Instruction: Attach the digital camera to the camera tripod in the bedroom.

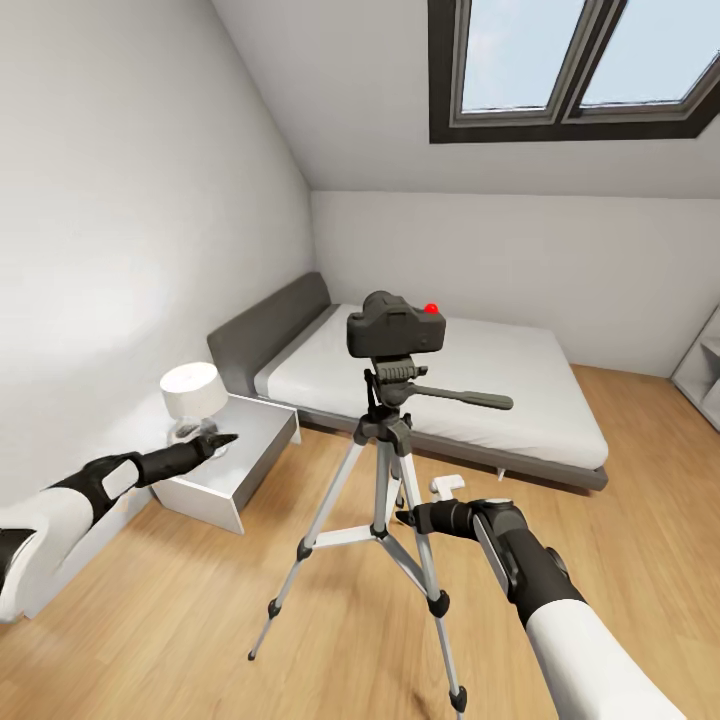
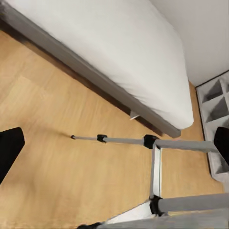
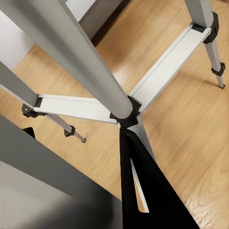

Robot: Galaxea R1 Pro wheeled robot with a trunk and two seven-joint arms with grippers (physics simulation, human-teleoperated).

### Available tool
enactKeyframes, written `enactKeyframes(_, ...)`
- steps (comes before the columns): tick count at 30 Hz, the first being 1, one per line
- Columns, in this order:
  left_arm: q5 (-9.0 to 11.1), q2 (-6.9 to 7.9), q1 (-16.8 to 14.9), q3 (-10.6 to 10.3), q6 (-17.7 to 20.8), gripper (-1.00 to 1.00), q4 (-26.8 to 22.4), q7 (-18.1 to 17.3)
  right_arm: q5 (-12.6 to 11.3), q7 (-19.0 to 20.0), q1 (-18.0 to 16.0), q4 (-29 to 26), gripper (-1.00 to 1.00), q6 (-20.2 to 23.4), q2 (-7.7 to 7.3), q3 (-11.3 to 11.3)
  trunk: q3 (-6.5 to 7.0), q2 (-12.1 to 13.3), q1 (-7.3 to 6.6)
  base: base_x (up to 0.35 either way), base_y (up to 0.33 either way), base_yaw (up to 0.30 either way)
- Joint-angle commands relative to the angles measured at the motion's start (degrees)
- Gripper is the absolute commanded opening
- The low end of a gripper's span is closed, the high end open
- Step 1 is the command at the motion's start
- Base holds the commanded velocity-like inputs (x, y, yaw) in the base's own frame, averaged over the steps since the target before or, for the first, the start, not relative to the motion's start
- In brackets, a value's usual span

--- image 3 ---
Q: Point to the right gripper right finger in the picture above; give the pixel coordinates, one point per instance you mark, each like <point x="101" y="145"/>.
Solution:
<point x="166" y="210"/>

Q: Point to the nightstand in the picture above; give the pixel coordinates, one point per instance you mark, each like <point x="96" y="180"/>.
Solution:
<point x="92" y="14"/>

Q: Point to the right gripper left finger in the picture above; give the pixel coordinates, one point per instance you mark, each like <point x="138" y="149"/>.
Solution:
<point x="30" y="131"/>

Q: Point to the camera tripod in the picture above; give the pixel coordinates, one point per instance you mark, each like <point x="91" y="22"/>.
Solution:
<point x="38" y="188"/>

